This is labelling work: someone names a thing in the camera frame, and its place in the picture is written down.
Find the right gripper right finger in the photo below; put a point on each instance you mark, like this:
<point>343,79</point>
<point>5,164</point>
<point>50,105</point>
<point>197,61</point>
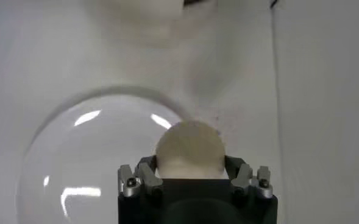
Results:
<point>243,178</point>

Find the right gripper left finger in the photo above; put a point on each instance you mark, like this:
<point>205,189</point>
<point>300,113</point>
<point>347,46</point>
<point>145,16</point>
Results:
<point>145,178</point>

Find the white steamed baozi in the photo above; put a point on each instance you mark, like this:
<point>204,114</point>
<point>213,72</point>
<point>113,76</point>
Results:
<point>191,146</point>

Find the round white plate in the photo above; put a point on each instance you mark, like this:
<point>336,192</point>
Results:
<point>90,158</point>

